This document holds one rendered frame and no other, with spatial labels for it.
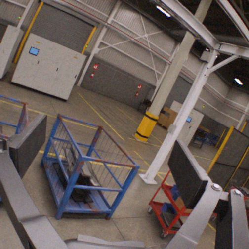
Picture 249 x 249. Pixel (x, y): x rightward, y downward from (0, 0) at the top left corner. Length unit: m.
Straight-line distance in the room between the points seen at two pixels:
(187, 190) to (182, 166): 0.03
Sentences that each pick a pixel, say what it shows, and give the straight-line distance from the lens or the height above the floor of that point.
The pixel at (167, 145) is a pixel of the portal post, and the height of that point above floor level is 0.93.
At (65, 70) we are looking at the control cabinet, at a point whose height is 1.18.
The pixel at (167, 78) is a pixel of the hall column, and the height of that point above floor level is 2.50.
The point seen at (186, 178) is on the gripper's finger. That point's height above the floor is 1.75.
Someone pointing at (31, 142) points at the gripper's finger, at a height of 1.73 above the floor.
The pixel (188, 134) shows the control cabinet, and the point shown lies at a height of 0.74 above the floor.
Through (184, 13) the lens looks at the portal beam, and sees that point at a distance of 4.00.
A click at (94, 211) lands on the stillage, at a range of 2.69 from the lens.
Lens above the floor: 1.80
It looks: 11 degrees down
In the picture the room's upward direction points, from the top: 26 degrees clockwise
